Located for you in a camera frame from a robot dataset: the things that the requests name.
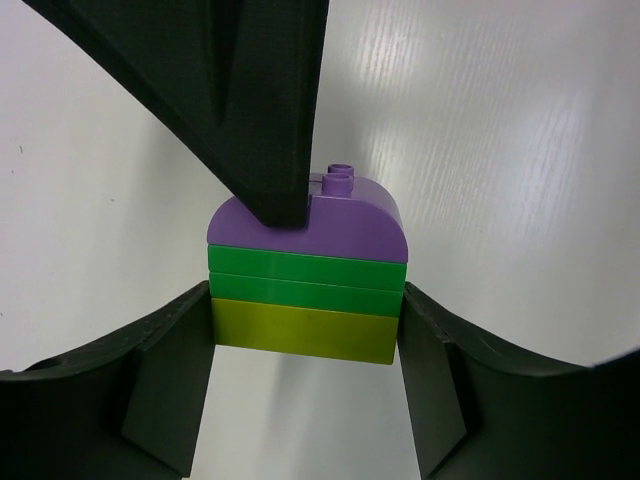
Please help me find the multicolour lego tower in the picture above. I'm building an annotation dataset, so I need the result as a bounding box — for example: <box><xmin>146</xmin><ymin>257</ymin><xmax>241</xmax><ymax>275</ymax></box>
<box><xmin>207</xmin><ymin>164</ymin><xmax>408</xmax><ymax>365</ymax></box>

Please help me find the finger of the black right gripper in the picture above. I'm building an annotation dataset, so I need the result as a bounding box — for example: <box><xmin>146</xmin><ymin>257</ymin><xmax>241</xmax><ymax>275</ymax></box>
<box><xmin>32</xmin><ymin>0</ymin><xmax>329</xmax><ymax>229</ymax></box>

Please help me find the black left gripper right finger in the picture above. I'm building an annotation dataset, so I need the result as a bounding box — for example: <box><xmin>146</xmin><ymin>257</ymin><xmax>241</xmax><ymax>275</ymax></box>
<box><xmin>398</xmin><ymin>284</ymin><xmax>639</xmax><ymax>479</ymax></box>

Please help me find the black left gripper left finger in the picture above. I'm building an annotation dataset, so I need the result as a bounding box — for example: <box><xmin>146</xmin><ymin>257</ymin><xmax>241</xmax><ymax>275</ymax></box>
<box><xmin>1</xmin><ymin>282</ymin><xmax>215</xmax><ymax>479</ymax></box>

